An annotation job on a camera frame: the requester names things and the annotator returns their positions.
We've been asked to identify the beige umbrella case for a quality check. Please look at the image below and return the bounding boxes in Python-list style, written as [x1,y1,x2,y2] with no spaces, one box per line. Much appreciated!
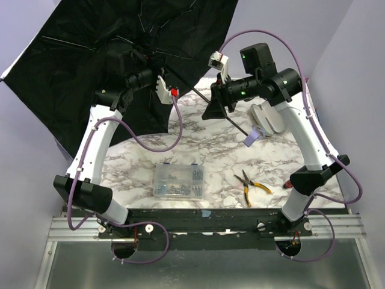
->
[250,101,287,137]

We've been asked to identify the lilac umbrella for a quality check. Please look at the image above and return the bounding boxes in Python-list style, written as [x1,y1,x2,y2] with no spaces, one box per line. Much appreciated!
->
[0,0,267,159]

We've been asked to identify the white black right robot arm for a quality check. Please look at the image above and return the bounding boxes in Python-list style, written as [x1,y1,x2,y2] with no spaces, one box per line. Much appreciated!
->
[202,43,350,226]

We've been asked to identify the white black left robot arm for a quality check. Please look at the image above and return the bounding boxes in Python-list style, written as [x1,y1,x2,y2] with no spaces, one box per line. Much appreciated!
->
[54,49,157,225]

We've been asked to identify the clear plastic screw box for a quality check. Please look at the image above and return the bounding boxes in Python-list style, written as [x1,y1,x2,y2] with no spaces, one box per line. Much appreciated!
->
[153,163,205,199]

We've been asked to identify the red black screwdriver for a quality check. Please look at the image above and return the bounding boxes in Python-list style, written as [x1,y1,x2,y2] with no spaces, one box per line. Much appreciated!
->
[283,180,292,189]

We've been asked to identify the blue tape piece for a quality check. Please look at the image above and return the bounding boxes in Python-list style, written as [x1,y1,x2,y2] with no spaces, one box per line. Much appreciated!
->
[201,210,212,218]

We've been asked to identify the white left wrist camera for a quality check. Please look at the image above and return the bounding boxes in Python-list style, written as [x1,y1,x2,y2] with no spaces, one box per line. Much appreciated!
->
[155,75,179,105]

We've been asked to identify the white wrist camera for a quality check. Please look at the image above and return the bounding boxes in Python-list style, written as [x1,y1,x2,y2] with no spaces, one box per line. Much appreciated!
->
[155,75,179,105]
[208,51,229,83]

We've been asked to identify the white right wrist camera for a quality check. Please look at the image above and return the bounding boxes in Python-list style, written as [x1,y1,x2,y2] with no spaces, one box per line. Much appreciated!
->
[208,51,229,83]

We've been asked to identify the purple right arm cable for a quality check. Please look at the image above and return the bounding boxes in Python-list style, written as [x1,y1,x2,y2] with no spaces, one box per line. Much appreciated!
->
[219,29,363,263]

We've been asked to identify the yellow handled pliers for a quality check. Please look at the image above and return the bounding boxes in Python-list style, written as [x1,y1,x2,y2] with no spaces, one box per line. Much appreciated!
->
[234,170,272,208]

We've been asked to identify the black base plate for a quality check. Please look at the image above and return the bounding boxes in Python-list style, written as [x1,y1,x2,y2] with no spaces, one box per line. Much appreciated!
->
[97,209,315,251]

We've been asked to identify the aluminium front rail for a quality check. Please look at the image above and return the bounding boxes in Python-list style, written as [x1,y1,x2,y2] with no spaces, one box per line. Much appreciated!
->
[48,215,114,241]

